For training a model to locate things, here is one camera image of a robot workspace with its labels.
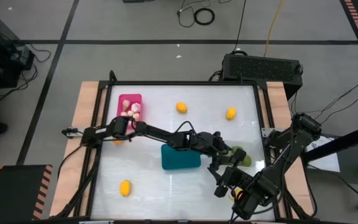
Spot yellow hanging cable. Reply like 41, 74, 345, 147
263, 0, 285, 58

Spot black hanging cable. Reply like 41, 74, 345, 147
233, 0, 247, 53

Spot pink plastic basket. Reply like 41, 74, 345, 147
116, 93, 144, 124

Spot black stand beam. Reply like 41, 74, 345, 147
301, 121, 358, 162

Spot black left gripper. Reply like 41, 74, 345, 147
197, 132, 235, 163

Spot white paper sheet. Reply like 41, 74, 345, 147
303, 135, 341, 174

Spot wooden table board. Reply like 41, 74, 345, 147
265, 81, 316, 218
48, 81, 107, 218

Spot black metal table frame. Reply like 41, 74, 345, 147
54, 70, 319, 222

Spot coiled black cable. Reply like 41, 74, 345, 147
193, 7, 216, 26

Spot teal plastic basket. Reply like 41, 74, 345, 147
161, 143, 202, 171

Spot black equipment cable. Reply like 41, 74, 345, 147
0, 42, 52, 103

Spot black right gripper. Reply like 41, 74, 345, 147
208, 148, 254, 198

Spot black computer case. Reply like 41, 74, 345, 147
221, 53, 304, 100

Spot thin black floor cable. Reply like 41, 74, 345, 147
328, 74, 358, 108
177, 0, 213, 28
331, 84, 358, 115

